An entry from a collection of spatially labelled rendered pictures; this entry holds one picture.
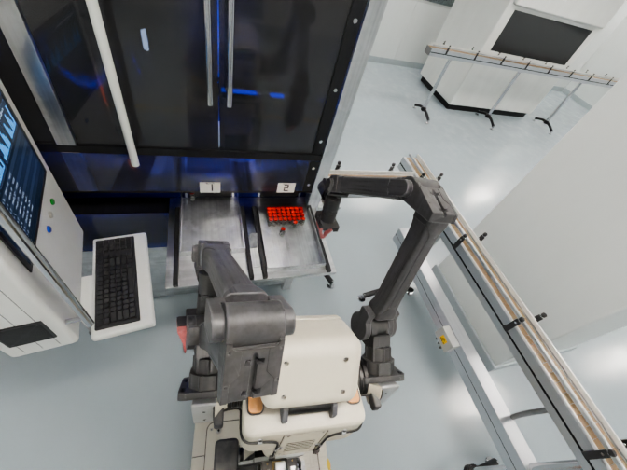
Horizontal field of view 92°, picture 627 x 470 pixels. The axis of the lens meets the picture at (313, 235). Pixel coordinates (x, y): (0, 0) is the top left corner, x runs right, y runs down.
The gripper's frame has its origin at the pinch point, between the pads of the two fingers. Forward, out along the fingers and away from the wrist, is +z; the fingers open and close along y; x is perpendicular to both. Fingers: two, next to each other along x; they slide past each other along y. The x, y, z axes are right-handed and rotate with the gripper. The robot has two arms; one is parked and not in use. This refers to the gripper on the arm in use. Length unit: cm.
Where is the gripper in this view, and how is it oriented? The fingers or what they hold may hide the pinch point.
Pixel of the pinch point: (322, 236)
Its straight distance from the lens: 120.1
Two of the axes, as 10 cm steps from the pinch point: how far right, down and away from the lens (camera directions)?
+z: -1.9, 7.3, 6.5
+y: -2.7, -6.8, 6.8
